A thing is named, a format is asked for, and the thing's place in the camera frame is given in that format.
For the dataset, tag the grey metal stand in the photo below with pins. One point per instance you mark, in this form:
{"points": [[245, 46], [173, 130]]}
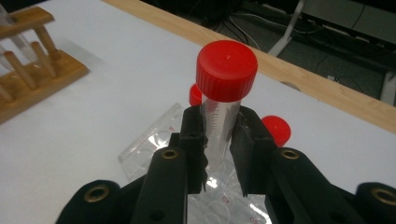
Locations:
{"points": [[288, 31]]}

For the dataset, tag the red-capped clear tube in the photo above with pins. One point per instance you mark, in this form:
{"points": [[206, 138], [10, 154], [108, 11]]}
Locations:
{"points": [[227, 71], [194, 96], [278, 129]]}

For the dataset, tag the white plug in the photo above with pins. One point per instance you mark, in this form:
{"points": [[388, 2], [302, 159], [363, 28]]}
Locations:
{"points": [[332, 78]]}

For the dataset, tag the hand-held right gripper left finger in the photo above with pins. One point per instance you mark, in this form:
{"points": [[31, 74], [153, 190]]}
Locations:
{"points": [[168, 174]]}

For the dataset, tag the wooden test tube rack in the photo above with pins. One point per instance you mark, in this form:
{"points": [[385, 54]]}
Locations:
{"points": [[46, 81]]}

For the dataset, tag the clear plastic tube rack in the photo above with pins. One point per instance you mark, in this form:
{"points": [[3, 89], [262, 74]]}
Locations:
{"points": [[146, 149]]}

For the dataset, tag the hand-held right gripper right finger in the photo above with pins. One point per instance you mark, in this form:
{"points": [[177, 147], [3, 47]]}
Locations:
{"points": [[280, 180]]}

